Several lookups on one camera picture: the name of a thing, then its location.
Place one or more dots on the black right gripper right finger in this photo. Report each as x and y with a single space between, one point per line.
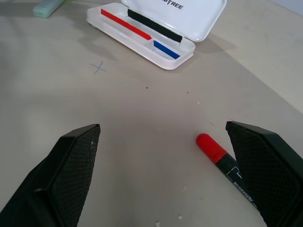
267 170

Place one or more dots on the white Unitree pencil case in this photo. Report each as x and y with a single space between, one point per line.
142 40

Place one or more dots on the light green eraser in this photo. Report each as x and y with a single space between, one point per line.
46 8

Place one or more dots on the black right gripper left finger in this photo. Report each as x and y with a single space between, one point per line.
59 179

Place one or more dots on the black marker with red cap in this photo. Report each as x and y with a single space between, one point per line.
210 146

